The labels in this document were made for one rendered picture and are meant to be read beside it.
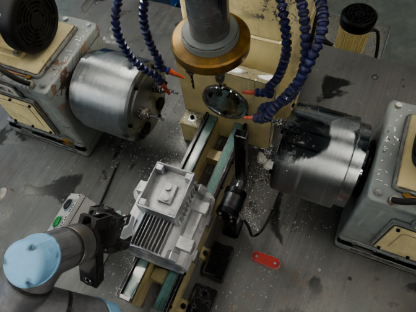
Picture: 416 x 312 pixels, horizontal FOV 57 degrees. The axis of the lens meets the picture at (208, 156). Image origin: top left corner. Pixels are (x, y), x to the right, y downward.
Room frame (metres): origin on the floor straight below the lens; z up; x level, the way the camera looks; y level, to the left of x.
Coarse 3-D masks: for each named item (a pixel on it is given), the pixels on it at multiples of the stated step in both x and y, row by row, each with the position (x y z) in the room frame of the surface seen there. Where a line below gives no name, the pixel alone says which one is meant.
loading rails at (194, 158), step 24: (216, 120) 0.71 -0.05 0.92; (192, 144) 0.63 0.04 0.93; (192, 168) 0.55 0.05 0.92; (216, 168) 0.53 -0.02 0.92; (216, 192) 0.45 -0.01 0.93; (216, 216) 0.42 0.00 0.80; (144, 264) 0.28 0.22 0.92; (192, 264) 0.27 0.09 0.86; (120, 288) 0.22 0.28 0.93; (144, 288) 0.23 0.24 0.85; (168, 288) 0.21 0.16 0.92
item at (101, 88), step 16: (80, 64) 0.81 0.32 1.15; (96, 64) 0.79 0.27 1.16; (112, 64) 0.78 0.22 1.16; (128, 64) 0.78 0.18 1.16; (144, 64) 0.77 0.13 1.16; (80, 80) 0.76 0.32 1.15; (96, 80) 0.74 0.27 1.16; (112, 80) 0.73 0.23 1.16; (128, 80) 0.72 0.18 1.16; (144, 80) 0.74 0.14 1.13; (80, 96) 0.72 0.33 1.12; (96, 96) 0.71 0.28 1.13; (112, 96) 0.69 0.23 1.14; (128, 96) 0.68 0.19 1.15; (144, 96) 0.72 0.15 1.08; (160, 96) 0.78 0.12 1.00; (80, 112) 0.70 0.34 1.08; (96, 112) 0.68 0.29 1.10; (112, 112) 0.66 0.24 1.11; (128, 112) 0.65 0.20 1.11; (144, 112) 0.67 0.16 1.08; (160, 112) 0.76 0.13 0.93; (96, 128) 0.68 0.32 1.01; (112, 128) 0.65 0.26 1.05; (128, 128) 0.63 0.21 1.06; (144, 128) 0.67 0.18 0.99
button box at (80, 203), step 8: (72, 200) 0.43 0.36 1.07; (80, 200) 0.42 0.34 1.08; (88, 200) 0.43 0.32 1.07; (72, 208) 0.40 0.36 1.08; (80, 208) 0.41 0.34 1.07; (88, 208) 0.41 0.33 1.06; (56, 216) 0.41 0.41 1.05; (64, 216) 0.39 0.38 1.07; (72, 216) 0.38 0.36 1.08; (64, 224) 0.36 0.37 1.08
